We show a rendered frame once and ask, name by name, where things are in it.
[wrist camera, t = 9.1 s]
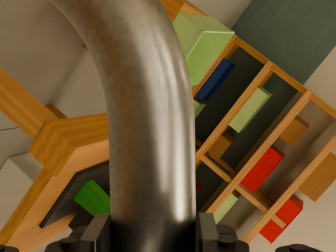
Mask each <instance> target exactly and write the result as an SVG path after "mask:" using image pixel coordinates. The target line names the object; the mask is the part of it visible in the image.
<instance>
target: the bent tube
mask: <svg viewBox="0 0 336 252"><path fill-rule="evenodd" d="M49 1H50V2H51V3H52V4H53V5H54V6H55V7H56V8H57V9H58V10H59V11H60V12H61V13H62V14H63V15H64V16H65V17H66V18H67V20H68V21H69V22H70V23H71V24H72V26H73V27H74V28H75V30H76V31H77V33H78V34H79V36H80V37H81V39H82V40H83V42H84V44H85V46H86V47H87V49H88V51H89V53H90V55H91V57H92V59H93V62H94V64H95V67H96V69H97V72H98V75H99V77H100V81H101V84H102V88H103V92H104V96H105V101H106V107H107V116H108V137H109V186H110V220H111V252H196V144H195V111H194V101H193V93H192V87H191V81H190V77H189V72H188V68H187V64H186V61H185V57H184V54H183V50H182V48H181V45H180V42H179V39H178V36H177V34H176V32H175V29H174V27H173V24H172V22H171V20H170V18H169V16H168V14H167V12H166V10H165V8H164V6H163V4H162V3H161V1H160V0H49Z"/></svg>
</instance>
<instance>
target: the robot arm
mask: <svg viewBox="0 0 336 252"><path fill-rule="evenodd" d="M0 252H19V249H18V248H16V247H13V246H4V245H1V244H0ZM44 252H112V240H111V213H96V215H95V216H94V218H93V219H92V221H91V222H90V224H89V225H82V226H80V227H78V228H75V229H74V230H73V231H72V232H71V234H70V235H69V236H68V237H66V238H62V239H60V240H58V241H55V242H52V243H50V244H48V245H47V246H46V248H45V251H44ZM195 252H250V248H249V244H248V243H246V242H244V241H241V240H238V237H237V235H236V232H235V230H234V229H233V228H231V227H230V226H228V225H216V223H215V219H214V215H213V213H201V212H196V220H195ZM275 252H323V251H320V250H318V249H315V248H312V247H309V246H307V245H304V244H290V245H285V246H280V247H278V248H277V249H276V250H275Z"/></svg>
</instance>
